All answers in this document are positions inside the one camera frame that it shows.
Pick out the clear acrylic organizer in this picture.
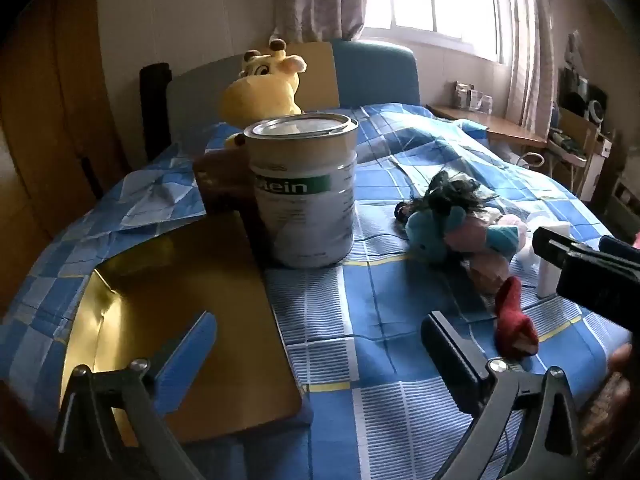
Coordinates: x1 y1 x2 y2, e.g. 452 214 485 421
454 81 496 113

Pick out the silver tin can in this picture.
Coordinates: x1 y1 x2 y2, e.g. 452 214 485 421
243 113 359 268

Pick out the pale patterned curtain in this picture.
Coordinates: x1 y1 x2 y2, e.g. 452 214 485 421
507 0 556 133
272 0 373 43

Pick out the pink brown scrunchie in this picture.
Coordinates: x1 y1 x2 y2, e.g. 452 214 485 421
465 252 511 293

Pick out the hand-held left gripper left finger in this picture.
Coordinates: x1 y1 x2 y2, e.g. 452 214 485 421
54 311 217 480

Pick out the gold cardboard box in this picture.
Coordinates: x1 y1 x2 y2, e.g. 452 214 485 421
59 208 306 446

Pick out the wooden wardrobe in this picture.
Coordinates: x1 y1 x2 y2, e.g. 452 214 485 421
0 0 151 241

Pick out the pink white fluffy plush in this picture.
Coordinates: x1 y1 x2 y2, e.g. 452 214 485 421
450 212 528 261

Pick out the black cloth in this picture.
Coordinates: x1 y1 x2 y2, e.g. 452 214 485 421
139 62 173 161

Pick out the wooden desk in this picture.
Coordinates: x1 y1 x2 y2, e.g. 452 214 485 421
425 104 548 148

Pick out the blue plaid pillow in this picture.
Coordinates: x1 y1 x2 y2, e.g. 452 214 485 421
115 125 251 233

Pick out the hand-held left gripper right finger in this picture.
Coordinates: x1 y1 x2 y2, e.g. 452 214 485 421
421 311 588 480

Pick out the red plush sock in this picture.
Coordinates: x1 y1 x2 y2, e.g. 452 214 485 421
494 276 540 358

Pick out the yellow giraffe plush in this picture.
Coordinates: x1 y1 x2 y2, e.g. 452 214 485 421
221 36 308 148

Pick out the window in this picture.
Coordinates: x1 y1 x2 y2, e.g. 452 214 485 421
360 0 516 63

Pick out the white foam block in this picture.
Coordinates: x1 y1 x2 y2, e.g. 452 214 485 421
536 220 572 301

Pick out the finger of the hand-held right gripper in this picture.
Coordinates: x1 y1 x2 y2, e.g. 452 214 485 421
531 226 640 333
599 234 640 263

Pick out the blue plaid bedsheet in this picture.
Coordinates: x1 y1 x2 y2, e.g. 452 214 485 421
0 102 640 480

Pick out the grey yellow blue headboard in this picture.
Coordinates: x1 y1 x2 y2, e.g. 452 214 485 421
165 40 421 161

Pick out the dark red box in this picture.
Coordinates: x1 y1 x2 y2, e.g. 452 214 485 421
192 147 273 261

